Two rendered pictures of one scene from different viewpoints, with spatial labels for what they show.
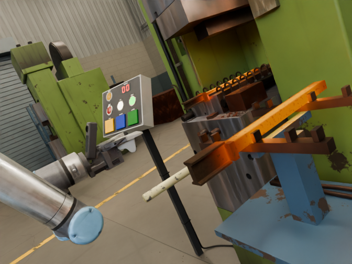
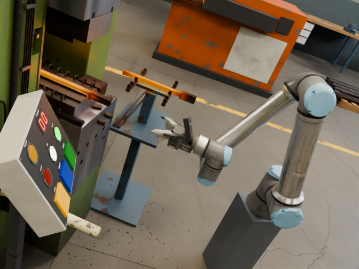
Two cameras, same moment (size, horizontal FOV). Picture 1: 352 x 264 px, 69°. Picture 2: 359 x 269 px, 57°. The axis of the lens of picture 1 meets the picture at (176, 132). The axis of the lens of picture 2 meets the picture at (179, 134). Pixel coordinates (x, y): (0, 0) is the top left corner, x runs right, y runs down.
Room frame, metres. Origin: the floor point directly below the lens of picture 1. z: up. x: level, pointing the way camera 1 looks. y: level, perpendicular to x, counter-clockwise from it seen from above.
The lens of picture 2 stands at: (1.92, 0.88, 1.75)
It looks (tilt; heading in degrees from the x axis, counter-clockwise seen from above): 31 degrees down; 211
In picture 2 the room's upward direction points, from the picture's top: 21 degrees clockwise
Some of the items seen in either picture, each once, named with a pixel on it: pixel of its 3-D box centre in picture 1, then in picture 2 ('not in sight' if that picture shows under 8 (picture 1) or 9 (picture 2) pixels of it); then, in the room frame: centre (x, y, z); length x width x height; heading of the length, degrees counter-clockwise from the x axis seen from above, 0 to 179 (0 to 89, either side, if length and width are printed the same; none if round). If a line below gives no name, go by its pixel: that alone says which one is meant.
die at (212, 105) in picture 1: (238, 88); (44, 85); (1.16, -0.34, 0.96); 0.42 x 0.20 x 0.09; 117
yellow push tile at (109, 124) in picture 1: (110, 125); (61, 199); (1.48, 0.33, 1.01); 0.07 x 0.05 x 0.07; 52
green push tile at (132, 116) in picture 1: (133, 118); (68, 155); (1.36, 0.18, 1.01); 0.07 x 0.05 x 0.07; 52
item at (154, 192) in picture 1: (178, 176); (51, 211); (1.33, 0.09, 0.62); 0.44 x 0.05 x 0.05; 117
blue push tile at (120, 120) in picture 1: (121, 122); (64, 175); (1.42, 0.26, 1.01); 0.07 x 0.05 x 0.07; 52
